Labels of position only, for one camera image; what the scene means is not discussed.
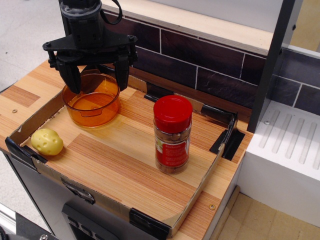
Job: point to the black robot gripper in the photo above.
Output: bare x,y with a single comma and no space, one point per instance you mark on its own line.
88,41

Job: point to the cardboard fence with black tape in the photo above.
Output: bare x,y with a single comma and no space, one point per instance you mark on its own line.
107,177

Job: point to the orange transparent plastic bowl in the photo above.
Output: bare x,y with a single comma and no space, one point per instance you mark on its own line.
97,103

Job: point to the yellow toy potato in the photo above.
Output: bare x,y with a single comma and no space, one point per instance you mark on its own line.
47,142

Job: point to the white toy sink drainboard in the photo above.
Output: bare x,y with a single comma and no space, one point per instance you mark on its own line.
281,166

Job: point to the dark grey vertical post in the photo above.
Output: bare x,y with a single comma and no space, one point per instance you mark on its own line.
260,102

